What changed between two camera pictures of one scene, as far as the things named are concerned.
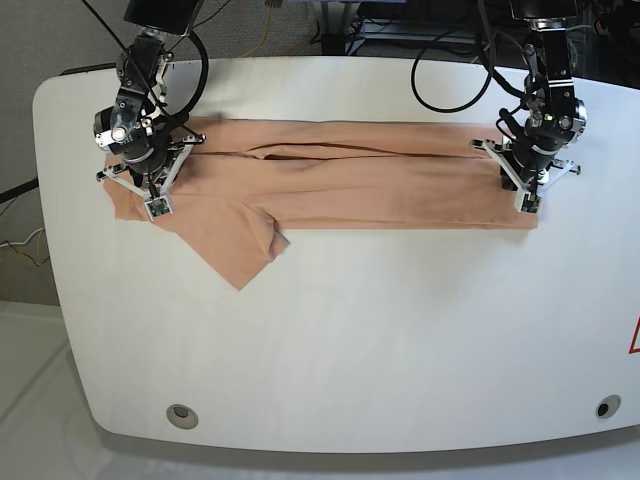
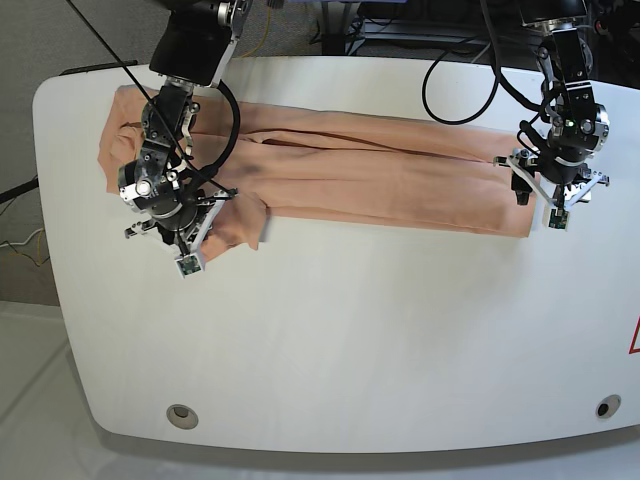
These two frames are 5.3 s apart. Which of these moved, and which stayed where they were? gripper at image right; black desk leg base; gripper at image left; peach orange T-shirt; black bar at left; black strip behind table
Moved: gripper at image left; peach orange T-shirt; gripper at image right
Stayed: black desk leg base; black strip behind table; black bar at left
